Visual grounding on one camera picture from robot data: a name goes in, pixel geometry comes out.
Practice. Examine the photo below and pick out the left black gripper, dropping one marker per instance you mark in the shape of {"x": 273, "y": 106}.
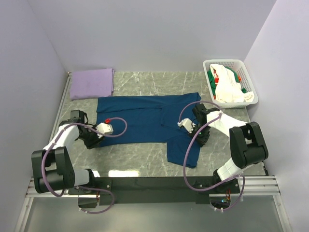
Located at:
{"x": 94, "y": 143}

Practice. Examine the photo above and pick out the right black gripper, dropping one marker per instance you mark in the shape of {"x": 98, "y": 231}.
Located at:
{"x": 202, "y": 141}

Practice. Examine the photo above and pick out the blue t shirt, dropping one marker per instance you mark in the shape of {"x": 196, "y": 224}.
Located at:
{"x": 152, "y": 119}

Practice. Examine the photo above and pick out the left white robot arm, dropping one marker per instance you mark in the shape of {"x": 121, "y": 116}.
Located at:
{"x": 53, "y": 164}

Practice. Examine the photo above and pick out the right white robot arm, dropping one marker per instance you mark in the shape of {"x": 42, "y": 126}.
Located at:
{"x": 247, "y": 144}

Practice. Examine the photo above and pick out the folded purple t shirt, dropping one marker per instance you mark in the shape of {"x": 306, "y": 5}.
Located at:
{"x": 91, "y": 84}

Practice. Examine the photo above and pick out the white t shirt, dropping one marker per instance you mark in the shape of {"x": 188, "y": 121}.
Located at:
{"x": 227, "y": 86}

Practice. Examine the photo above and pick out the white plastic laundry basket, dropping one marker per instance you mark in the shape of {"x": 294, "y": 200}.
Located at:
{"x": 246, "y": 84}

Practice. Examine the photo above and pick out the green t shirt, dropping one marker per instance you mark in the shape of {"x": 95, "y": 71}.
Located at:
{"x": 213, "y": 82}

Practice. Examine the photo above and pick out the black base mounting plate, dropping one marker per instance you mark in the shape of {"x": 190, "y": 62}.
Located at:
{"x": 156, "y": 189}

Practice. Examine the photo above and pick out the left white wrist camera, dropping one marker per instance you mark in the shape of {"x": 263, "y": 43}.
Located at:
{"x": 105, "y": 129}

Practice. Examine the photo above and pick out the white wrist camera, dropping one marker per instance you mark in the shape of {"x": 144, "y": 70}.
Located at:
{"x": 105, "y": 129}
{"x": 187, "y": 124}

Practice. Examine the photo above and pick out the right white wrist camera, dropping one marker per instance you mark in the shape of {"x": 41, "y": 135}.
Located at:
{"x": 187, "y": 124}

